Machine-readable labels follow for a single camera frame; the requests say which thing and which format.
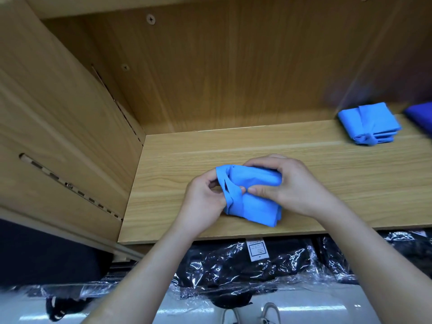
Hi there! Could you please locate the person's right hand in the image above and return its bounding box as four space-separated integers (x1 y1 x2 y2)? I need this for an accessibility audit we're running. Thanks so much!
242 155 340 221

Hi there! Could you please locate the person's left hand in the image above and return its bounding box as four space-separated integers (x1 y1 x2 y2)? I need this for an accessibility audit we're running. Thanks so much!
177 168 228 238

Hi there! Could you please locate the wooden shelf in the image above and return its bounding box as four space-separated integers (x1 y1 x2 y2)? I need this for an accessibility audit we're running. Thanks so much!
0 0 432 261

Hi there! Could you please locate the light blue non-woven bag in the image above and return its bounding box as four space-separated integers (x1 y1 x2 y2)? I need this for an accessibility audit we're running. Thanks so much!
215 164 284 228
337 102 403 146

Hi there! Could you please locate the person's left forearm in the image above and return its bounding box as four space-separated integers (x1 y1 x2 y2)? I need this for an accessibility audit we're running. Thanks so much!
82 222 200 324

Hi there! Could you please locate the person's right forearm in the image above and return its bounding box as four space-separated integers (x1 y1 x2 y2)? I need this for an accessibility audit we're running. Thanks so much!
320 198 432 324

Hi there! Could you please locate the person's right shoe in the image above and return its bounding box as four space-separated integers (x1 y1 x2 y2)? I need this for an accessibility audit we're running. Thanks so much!
261 302 282 324

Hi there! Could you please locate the white paper tag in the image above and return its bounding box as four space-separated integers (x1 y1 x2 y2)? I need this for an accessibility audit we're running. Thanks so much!
246 238 270 262

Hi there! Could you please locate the black plastic-wrapped bag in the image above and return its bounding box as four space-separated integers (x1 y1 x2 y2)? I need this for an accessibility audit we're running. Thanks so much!
316 229 432 286
0 261 176 320

